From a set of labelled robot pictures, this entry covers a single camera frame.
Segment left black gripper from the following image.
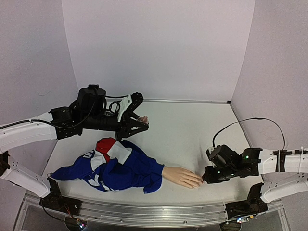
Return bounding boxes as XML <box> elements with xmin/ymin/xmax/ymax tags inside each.
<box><xmin>84</xmin><ymin>112</ymin><xmax>150</xmax><ymax>142</ymax></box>

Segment aluminium front rail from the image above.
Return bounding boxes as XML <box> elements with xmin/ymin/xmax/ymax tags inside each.
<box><xmin>14</xmin><ymin>192</ymin><xmax>290</xmax><ymax>231</ymax></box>

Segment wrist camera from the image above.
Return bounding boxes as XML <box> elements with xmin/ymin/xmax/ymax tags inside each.
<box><xmin>117</xmin><ymin>92</ymin><xmax>144</xmax><ymax>122</ymax></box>
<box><xmin>206</xmin><ymin>147</ymin><xmax>215</xmax><ymax>156</ymax></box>

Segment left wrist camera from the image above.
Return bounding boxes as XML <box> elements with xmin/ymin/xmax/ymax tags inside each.
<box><xmin>117</xmin><ymin>92</ymin><xmax>144</xmax><ymax>122</ymax></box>

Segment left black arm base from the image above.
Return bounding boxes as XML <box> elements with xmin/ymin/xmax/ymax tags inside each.
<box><xmin>39</xmin><ymin>177</ymin><xmax>82</xmax><ymax>215</ymax></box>

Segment clear nail polish bottle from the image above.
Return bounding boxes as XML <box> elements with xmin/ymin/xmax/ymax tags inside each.
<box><xmin>138</xmin><ymin>115</ymin><xmax>149</xmax><ymax>124</ymax></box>

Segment blue red white jacket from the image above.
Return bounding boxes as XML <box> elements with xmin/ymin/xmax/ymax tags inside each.
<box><xmin>51</xmin><ymin>138</ymin><xmax>164</xmax><ymax>194</ymax></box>

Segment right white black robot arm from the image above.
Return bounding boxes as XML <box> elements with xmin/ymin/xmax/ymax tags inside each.
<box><xmin>203</xmin><ymin>145</ymin><xmax>308</xmax><ymax>203</ymax></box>

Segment right black camera cable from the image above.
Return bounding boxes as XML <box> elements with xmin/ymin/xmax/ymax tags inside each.
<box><xmin>212</xmin><ymin>117</ymin><xmax>286</xmax><ymax>149</ymax></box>

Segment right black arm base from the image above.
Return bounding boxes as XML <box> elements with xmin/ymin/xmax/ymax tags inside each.
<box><xmin>225</xmin><ymin>183</ymin><xmax>268</xmax><ymax>220</ymax></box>

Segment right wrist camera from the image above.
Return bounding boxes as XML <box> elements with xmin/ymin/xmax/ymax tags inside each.
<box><xmin>206</xmin><ymin>147</ymin><xmax>215</xmax><ymax>156</ymax></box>

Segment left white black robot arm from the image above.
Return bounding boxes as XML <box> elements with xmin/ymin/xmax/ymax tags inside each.
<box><xmin>0</xmin><ymin>84</ymin><xmax>149</xmax><ymax>210</ymax></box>

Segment mannequin hand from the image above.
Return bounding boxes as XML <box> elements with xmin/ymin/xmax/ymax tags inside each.
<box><xmin>162</xmin><ymin>166</ymin><xmax>202</xmax><ymax>189</ymax></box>

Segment left black base cable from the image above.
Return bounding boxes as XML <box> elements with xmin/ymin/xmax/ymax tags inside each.
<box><xmin>40</xmin><ymin>204</ymin><xmax>73</xmax><ymax>223</ymax></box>

